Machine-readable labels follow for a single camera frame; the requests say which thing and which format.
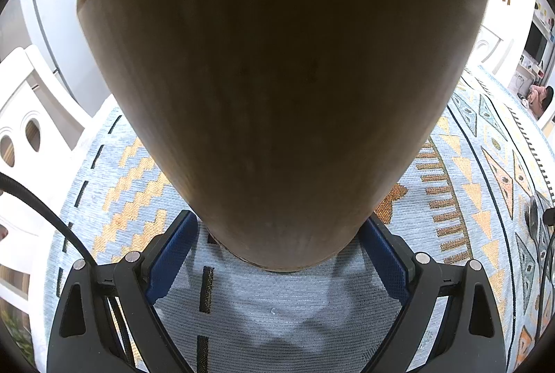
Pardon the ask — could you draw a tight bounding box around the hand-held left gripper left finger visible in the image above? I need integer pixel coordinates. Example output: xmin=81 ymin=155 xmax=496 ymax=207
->
xmin=47 ymin=209 xmax=199 ymax=373

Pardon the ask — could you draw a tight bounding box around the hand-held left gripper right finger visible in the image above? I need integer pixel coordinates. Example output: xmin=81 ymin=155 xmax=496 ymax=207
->
xmin=358 ymin=213 xmax=507 ymax=373

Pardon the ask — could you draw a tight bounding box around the metal spoon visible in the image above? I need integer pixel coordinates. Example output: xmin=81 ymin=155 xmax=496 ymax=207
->
xmin=526 ymin=195 xmax=540 ymax=232

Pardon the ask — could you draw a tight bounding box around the wooden utensil holder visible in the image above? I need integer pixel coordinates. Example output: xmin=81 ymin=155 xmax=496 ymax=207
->
xmin=76 ymin=0 xmax=490 ymax=273

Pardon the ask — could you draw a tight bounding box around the blue patterned tablecloth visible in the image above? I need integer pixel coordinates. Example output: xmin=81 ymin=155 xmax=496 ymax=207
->
xmin=41 ymin=65 xmax=555 ymax=373

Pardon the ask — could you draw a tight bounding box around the white dining chair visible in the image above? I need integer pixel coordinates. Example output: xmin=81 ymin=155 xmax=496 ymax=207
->
xmin=0 ymin=44 xmax=94 ymax=313
xmin=462 ymin=26 xmax=516 ymax=87

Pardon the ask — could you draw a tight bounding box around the white refrigerator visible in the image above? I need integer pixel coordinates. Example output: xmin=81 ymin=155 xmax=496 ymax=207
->
xmin=17 ymin=0 xmax=118 ymax=118

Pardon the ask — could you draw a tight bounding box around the television screen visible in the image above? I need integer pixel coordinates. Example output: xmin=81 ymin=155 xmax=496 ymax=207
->
xmin=524 ymin=23 xmax=548 ymax=60

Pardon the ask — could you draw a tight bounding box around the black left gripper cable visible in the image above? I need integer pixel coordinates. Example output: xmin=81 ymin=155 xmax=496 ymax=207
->
xmin=0 ymin=172 xmax=94 ymax=265

